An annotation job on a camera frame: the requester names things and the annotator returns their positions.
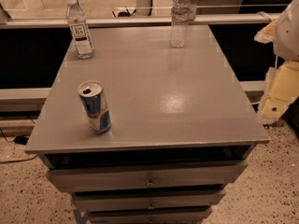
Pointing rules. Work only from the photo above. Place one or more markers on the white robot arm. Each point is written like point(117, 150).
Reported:
point(286, 38)

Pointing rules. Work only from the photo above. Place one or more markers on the blue silver redbull can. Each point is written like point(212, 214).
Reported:
point(92, 96)

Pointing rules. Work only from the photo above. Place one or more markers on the grey drawer cabinet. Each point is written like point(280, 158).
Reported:
point(166, 105)

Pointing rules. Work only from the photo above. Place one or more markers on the top grey drawer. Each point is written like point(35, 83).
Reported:
point(146, 176)

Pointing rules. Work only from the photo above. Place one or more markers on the grey drawer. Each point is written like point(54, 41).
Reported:
point(146, 176)
point(149, 200)
point(156, 216)

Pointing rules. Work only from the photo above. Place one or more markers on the clear plastic water bottle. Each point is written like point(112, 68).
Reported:
point(179, 23)

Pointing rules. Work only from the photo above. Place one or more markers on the middle grey drawer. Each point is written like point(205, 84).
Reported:
point(149, 200)

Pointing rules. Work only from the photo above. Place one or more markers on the white label water bottle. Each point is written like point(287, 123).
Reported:
point(76, 20)

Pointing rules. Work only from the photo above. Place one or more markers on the bottom grey drawer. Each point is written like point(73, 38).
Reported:
point(156, 216)

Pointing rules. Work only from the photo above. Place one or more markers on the black power adapter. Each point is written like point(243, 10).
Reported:
point(21, 140)

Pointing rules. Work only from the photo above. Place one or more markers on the grey metal railing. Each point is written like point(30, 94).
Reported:
point(146, 21)

